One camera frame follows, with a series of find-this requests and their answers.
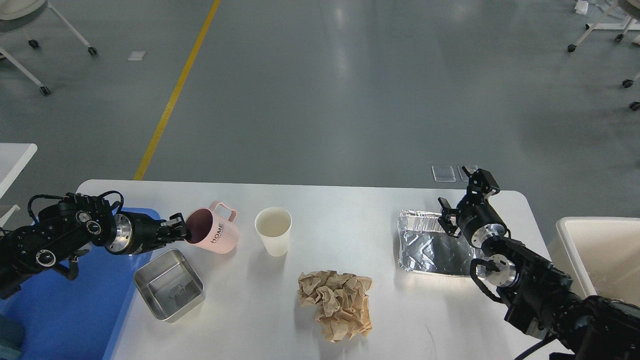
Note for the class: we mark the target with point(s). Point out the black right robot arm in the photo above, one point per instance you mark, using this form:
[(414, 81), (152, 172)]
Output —
[(537, 295)]

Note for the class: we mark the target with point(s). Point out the pink mug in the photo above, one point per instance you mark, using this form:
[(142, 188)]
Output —
[(214, 228)]

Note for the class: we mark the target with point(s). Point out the clear floor plate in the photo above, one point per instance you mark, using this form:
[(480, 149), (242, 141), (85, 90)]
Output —
[(465, 171), (443, 173)]

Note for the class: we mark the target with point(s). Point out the white paper cup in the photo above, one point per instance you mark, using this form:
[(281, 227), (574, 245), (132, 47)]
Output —
[(273, 226)]

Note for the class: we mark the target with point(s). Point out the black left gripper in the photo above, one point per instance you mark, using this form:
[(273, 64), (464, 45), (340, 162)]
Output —
[(136, 233)]

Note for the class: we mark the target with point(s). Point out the white rolling frame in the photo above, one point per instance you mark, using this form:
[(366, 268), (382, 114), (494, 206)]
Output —
[(630, 22)]

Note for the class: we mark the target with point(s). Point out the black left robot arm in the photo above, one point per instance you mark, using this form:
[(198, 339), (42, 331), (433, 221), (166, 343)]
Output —
[(62, 228)]

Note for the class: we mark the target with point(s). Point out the blue plastic tray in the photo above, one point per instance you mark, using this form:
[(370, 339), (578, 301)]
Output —
[(74, 319)]

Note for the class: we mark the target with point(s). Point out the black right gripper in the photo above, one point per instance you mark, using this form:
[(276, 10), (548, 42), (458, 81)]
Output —
[(474, 217)]

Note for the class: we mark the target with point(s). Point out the aluminium foil tray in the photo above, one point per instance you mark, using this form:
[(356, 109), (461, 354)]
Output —
[(424, 246)]

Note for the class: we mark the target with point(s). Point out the square steel container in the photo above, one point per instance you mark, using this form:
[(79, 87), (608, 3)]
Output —
[(169, 286)]

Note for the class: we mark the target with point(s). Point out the crumpled brown paper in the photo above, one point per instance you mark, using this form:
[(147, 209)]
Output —
[(342, 302)]

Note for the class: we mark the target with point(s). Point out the white office chair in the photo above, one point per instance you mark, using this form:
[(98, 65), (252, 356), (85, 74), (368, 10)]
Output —
[(19, 16)]

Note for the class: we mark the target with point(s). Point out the white plastic bin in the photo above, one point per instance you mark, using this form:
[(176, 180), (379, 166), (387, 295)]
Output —
[(601, 254)]

